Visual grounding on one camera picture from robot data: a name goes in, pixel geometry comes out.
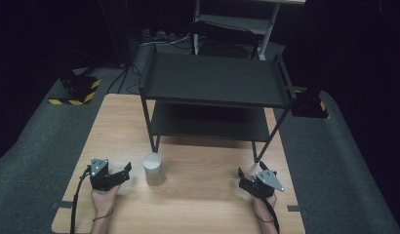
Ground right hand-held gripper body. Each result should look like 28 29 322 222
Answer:
238 169 285 200

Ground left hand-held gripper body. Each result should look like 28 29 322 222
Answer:
89 157 124 192

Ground person's left hand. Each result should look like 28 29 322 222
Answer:
90 183 122 215

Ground person's right hand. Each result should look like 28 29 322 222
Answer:
248 175 278 220

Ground silver metal cylinder can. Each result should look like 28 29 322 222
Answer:
141 151 167 187

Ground black wrist band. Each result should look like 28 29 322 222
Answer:
92 209 115 223
255 214 276 224

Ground black tape strip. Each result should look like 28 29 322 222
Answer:
287 204 309 214

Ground black yellow-striped stand base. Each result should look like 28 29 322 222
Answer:
47 73 102 107
290 88 331 120

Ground black two-tier metal shelf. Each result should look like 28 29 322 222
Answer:
138 44 298 164

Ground power strip with plugs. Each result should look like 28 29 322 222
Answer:
139 28 191 47

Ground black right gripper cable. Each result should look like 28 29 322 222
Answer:
261 196 281 234

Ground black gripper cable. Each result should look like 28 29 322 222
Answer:
261 196 281 234
69 166 93 234

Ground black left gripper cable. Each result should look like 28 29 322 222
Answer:
69 166 93 234

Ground black floor cables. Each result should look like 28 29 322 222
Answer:
105 61 142 96

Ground white metal frame desk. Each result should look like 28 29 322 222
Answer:
191 0 307 61

